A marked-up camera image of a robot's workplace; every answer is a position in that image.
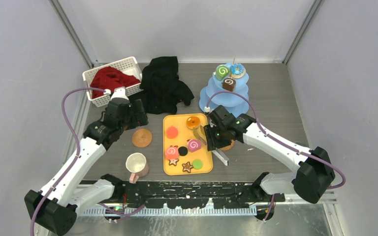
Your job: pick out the red cloth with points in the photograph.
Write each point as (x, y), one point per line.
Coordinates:
(111, 78)

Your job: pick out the red round cake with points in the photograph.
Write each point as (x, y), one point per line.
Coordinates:
(172, 132)

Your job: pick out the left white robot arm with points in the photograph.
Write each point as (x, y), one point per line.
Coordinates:
(56, 205)

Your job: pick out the chocolate swirl roll cake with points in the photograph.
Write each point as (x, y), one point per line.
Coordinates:
(229, 84)

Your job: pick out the pink swirl roll cake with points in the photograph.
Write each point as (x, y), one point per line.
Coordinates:
(171, 153)

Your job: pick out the orange donut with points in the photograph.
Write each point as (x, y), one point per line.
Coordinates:
(193, 122)

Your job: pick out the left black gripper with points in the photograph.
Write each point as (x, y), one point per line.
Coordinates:
(138, 120)

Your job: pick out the right woven coaster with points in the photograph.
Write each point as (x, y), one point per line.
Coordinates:
(226, 148)

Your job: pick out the green round macaron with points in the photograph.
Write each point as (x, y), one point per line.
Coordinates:
(197, 164)

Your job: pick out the left woven coaster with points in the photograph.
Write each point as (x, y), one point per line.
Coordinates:
(142, 138)

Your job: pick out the brown star cookie right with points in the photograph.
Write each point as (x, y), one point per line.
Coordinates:
(187, 167)

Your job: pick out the yellow tray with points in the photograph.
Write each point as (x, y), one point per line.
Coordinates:
(181, 140)

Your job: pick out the brown star cookie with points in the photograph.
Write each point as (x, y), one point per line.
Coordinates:
(173, 162)
(187, 167)

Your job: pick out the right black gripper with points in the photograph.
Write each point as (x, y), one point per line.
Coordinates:
(212, 143)

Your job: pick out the black cloth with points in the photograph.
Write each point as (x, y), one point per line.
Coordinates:
(160, 81)

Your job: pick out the white plastic basket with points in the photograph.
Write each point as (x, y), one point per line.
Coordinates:
(128, 66)

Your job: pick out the blue donut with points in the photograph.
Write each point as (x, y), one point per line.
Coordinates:
(237, 71)

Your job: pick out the pink cube cake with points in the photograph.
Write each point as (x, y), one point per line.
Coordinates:
(194, 145)

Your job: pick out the black round cookie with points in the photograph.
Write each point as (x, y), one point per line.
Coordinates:
(183, 151)

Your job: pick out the brown star cookie left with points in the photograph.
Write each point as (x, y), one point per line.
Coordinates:
(173, 162)

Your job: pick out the pink mug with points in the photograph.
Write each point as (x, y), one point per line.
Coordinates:
(138, 167)

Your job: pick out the metal tongs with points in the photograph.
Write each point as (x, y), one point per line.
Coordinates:
(199, 134)

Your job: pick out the green roll cake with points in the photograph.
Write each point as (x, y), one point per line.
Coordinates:
(222, 72)

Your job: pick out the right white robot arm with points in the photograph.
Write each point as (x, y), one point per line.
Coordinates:
(311, 172)

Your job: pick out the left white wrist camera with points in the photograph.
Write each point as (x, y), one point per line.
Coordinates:
(119, 93)

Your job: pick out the woven coaster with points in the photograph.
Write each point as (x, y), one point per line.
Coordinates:
(142, 138)
(226, 148)

